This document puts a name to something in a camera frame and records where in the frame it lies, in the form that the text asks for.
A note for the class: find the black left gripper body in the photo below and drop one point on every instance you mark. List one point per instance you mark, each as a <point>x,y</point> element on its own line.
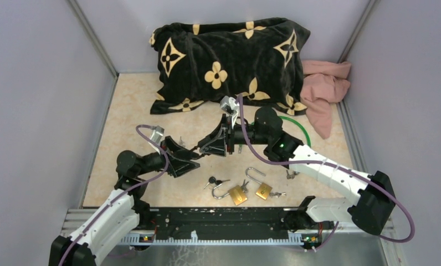
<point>164,147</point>

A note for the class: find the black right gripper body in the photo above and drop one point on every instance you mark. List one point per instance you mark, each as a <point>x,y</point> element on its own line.
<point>229,139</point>

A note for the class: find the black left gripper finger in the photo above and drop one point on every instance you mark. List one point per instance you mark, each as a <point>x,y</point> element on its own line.
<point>185,168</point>
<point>186,154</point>

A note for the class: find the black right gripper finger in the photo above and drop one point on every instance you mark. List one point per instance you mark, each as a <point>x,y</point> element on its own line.
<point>214,149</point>
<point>217,133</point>

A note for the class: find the silver padlock keys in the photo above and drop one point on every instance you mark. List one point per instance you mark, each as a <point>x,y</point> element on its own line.
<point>181,142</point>

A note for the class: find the black headed keys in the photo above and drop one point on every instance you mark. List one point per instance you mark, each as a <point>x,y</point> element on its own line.
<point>214,181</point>

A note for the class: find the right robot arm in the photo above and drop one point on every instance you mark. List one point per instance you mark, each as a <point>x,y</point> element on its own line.
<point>366,199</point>

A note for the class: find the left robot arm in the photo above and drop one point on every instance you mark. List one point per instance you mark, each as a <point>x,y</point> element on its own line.
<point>123,210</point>

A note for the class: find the keys of left padlock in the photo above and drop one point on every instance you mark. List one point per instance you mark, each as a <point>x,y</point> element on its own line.
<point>244,186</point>

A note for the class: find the keys of padlock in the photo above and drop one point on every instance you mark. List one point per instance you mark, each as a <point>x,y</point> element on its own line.
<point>244,186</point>
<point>277,194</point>

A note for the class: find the open brass padlock left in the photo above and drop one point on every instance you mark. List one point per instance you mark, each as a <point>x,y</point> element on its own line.
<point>235,193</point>

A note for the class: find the open brass padlock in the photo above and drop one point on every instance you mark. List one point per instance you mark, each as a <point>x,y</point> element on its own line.
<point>264,189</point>
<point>235,193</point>

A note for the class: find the open brass padlock right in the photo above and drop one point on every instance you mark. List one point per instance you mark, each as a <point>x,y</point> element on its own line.
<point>264,189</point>

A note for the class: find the keys of right padlock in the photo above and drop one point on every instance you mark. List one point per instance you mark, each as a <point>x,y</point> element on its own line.
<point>277,194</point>

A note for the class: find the black floral plush blanket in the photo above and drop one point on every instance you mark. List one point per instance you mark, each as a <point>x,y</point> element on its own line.
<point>257,60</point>

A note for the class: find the pink cloth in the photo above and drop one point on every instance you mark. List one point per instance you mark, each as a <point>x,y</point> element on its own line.
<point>325,83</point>

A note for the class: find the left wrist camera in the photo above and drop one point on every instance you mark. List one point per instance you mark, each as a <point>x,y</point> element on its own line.
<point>157,134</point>

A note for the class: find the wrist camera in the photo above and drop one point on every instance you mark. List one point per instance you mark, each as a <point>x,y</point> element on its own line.
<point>157,134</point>
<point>231,107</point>

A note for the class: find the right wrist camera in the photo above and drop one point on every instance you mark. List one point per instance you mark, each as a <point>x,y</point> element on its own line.
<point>231,107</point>

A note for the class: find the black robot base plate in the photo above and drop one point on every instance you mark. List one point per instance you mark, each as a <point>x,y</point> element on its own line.
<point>226,226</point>

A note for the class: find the silver cable lock keys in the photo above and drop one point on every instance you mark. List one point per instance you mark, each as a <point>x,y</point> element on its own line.
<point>290,175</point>

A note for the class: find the green cable lock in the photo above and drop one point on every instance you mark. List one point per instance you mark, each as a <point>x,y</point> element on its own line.
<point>299,125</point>

